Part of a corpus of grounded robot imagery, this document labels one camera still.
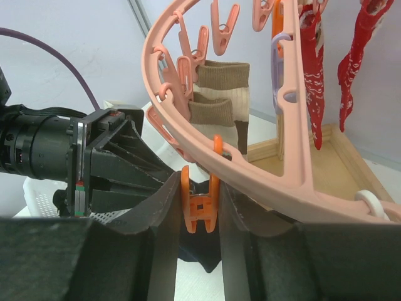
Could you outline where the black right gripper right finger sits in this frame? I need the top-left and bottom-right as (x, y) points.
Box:
(219, 184), (400, 300)

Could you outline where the white plastic laundry basket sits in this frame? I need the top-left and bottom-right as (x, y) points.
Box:
(22, 100), (176, 220)

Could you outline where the cream sock brown toe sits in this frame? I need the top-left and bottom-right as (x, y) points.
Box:
(194, 60), (250, 159)
(188, 92), (238, 148)

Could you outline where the pink round clip hanger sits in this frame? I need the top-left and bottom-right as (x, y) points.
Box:
(142, 1), (400, 223)

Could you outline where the orange clothes peg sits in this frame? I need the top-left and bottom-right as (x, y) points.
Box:
(180, 134), (225, 235)

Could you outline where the red patterned sock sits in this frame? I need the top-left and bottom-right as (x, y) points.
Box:
(298, 1), (325, 150)
(337, 1), (393, 132)

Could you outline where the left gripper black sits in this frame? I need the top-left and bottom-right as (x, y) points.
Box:
(64, 108), (174, 217)

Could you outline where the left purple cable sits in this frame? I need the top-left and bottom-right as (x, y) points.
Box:
(0, 27), (103, 111)

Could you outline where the wooden hanging frame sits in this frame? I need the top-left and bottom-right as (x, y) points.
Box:
(271, 1), (284, 161)

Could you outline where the purple clothes peg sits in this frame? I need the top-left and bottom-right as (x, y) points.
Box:
(271, 32), (292, 115)

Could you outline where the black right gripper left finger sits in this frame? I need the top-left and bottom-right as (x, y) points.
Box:
(1, 172), (182, 300)

